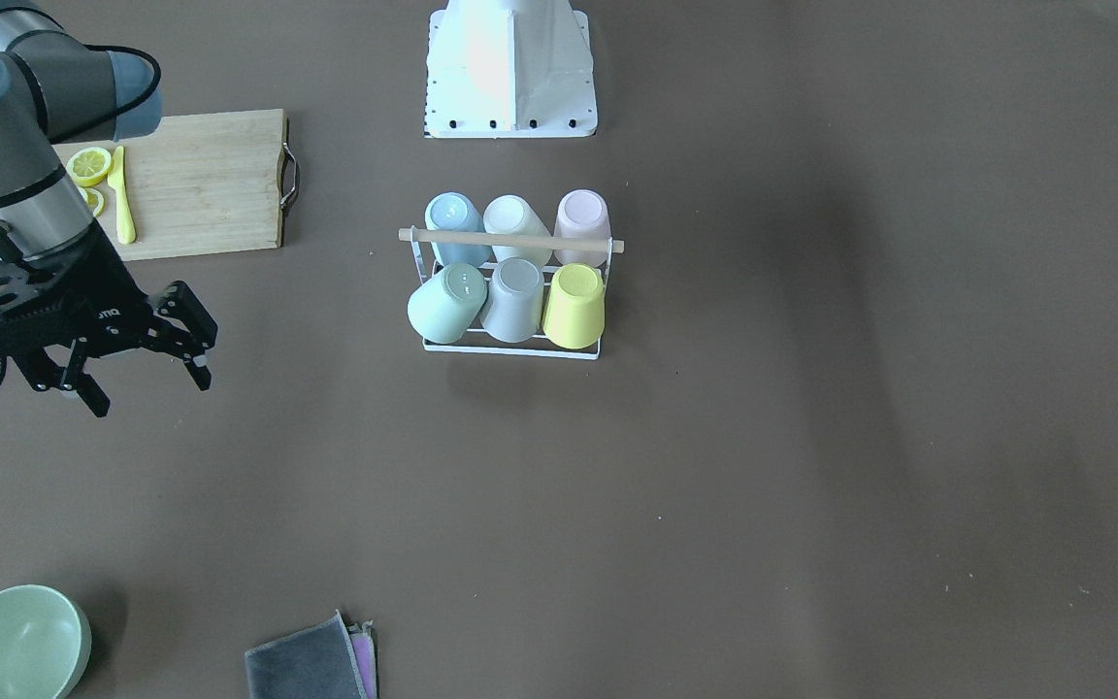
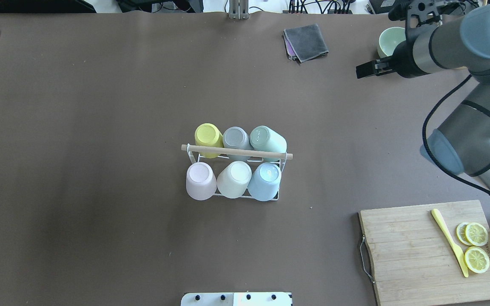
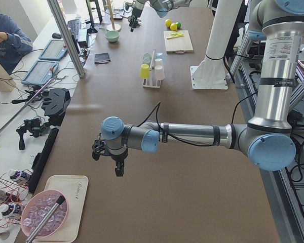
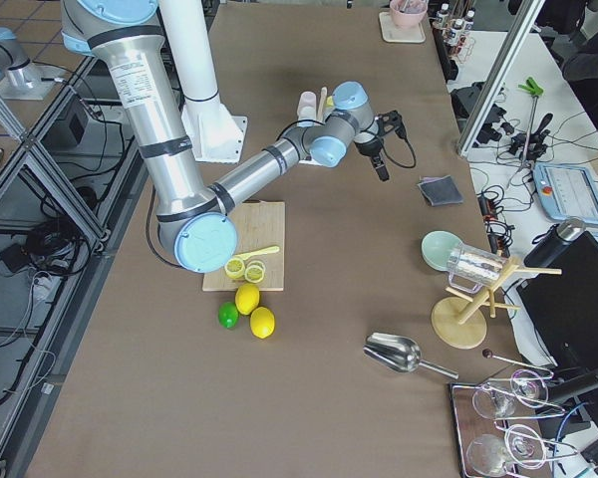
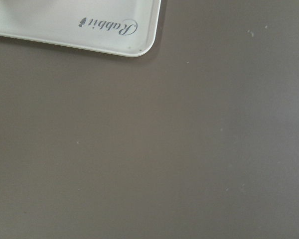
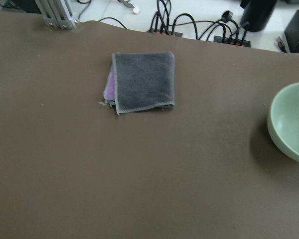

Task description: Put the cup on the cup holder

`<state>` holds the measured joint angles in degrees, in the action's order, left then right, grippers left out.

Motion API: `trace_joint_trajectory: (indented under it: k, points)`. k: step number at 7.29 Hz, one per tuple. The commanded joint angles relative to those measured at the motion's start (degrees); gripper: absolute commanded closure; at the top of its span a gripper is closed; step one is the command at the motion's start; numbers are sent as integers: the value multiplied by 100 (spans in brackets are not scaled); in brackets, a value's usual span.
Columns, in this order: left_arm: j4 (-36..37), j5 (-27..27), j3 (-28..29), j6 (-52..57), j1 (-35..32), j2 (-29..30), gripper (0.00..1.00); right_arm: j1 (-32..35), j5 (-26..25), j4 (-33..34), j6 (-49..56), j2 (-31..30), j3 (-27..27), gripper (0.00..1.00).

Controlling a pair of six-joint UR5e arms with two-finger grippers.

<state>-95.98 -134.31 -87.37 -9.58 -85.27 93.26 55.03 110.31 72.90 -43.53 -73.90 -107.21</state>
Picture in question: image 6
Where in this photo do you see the grey folded cloth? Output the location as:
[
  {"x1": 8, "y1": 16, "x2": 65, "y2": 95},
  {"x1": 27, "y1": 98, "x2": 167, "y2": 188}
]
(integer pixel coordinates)
[{"x1": 100, "y1": 52, "x2": 175, "y2": 115}]

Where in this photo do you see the mint green bowl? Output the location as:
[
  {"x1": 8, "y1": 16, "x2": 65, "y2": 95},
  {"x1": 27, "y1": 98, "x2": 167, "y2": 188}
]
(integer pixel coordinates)
[{"x1": 267, "y1": 82, "x2": 299, "y2": 162}]

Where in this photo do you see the black water bottle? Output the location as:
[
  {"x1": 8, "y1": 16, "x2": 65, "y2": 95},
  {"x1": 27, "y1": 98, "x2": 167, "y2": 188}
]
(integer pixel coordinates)
[{"x1": 240, "y1": 0, "x2": 278, "y2": 32}]

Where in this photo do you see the aluminium frame post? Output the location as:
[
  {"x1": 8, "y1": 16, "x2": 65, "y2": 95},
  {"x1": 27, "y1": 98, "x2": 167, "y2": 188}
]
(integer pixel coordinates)
[{"x1": 35, "y1": 0, "x2": 79, "y2": 30}]

